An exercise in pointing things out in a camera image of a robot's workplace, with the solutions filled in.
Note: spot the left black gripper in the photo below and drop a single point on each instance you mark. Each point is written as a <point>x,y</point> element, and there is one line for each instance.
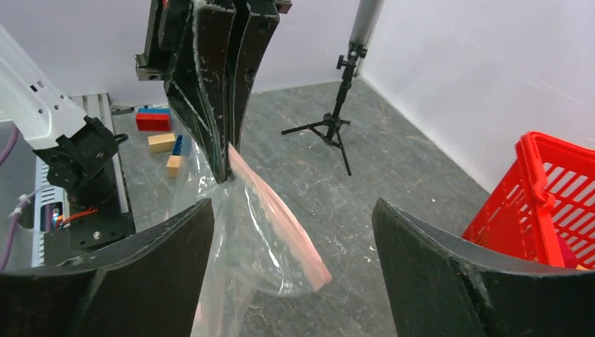
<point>190,39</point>

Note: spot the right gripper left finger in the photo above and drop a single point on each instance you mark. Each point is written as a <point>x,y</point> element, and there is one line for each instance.
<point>147,284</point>

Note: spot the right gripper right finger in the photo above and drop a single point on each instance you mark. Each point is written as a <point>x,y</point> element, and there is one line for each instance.
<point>439,284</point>

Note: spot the clear zip top bag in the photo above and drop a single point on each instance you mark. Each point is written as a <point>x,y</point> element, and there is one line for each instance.
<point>258,244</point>

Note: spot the microphone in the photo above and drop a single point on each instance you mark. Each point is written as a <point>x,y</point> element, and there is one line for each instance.
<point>328,129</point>

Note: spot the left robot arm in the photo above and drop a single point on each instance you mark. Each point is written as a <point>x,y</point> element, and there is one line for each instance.
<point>42,113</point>

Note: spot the red toy block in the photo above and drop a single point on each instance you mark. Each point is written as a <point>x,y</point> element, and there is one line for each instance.
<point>153,122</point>

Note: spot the blue toy block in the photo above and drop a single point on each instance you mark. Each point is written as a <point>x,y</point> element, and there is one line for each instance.
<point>182,146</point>

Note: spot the small wooden block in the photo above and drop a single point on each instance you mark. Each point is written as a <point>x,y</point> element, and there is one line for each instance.
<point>164,142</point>

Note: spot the red plastic shopping basket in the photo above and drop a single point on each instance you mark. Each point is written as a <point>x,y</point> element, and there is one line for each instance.
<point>542,210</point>

